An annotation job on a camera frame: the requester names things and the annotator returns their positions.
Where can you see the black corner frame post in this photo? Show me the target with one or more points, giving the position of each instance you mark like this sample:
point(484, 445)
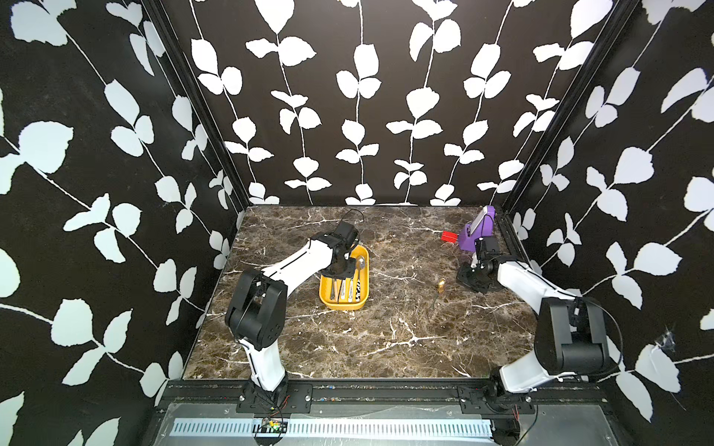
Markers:
point(188, 82)
point(613, 27)

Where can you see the black spoon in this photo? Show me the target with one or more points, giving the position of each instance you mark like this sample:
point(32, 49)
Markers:
point(360, 264)

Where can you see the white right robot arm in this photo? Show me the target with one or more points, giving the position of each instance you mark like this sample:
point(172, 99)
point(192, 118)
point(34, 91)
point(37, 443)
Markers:
point(570, 339)

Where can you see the small red box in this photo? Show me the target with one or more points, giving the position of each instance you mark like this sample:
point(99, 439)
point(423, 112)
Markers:
point(449, 237)

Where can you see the black corner frame post left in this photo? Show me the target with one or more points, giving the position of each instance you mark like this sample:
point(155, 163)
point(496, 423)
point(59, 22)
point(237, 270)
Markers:
point(188, 82)

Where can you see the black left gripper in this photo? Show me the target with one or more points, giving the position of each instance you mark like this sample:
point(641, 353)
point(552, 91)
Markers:
point(349, 272)

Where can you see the black corner frame post right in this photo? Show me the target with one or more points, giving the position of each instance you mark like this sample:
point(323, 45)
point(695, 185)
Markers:
point(613, 27)

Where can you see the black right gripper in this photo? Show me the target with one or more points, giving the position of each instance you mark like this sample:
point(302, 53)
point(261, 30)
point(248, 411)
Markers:
point(461, 277)

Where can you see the black front rail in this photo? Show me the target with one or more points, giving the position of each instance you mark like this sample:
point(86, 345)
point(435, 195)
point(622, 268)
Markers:
point(300, 396)

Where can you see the purple plastic stand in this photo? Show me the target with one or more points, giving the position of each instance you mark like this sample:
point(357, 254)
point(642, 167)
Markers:
point(482, 226)

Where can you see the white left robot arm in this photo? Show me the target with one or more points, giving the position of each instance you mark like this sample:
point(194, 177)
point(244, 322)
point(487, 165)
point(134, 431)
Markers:
point(256, 313)

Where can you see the small circuit board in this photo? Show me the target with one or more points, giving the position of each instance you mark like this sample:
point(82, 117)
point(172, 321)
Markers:
point(270, 428)

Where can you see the yellow storage box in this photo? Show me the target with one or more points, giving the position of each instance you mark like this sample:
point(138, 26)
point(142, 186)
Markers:
point(325, 288)

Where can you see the white ribbed strip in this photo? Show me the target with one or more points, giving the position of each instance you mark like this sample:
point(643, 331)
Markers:
point(475, 430)

